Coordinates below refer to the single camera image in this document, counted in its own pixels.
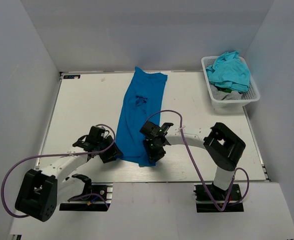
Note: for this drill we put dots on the green garment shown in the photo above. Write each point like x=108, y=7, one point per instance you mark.
x=225, y=90

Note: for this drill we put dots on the white plastic basket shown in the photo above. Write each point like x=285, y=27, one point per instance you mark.
x=252, y=95

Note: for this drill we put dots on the light blue t shirt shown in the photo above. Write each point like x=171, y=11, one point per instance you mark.
x=229, y=72

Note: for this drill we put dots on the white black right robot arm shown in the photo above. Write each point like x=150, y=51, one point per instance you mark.
x=222, y=144

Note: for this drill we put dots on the grey t shirt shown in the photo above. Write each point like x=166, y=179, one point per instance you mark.
x=223, y=96

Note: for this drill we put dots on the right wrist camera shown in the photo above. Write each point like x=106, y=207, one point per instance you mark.
x=150, y=130

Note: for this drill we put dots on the blue label sticker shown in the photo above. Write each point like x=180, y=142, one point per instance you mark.
x=72, y=76

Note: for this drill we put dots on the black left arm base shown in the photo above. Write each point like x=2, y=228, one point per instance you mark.
x=97, y=198

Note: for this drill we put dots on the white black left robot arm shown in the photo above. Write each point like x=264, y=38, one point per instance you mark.
x=43, y=190

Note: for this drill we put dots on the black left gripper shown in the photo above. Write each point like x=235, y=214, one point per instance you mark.
x=110, y=153

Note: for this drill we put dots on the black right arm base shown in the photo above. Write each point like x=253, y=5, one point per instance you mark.
x=205, y=205

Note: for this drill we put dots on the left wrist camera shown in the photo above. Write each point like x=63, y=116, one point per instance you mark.
x=94, y=136

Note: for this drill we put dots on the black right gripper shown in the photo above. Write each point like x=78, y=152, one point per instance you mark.
x=152, y=153

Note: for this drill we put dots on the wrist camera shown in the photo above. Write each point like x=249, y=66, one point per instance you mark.
x=150, y=130
x=94, y=136

